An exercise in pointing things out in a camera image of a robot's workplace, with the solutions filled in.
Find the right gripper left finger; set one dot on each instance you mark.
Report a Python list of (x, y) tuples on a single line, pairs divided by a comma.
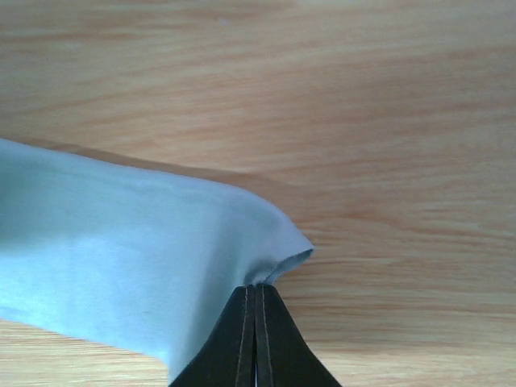
[(228, 358)]

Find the light blue cleaning cloth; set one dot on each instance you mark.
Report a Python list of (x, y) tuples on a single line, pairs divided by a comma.
[(132, 258)]

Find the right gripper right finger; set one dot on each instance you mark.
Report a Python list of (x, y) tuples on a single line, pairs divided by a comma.
[(282, 355)]

